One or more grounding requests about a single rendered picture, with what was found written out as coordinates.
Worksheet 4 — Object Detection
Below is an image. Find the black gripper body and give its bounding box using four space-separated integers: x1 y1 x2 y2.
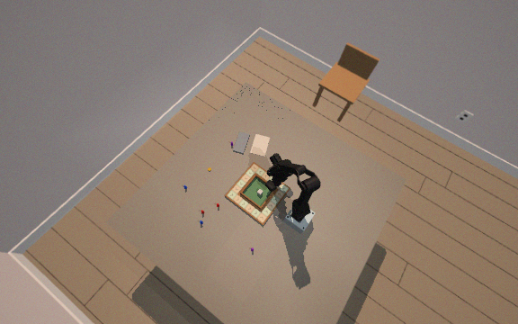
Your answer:
265 172 287 192

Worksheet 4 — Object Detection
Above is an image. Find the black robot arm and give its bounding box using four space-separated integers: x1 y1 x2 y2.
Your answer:
266 153 321 222

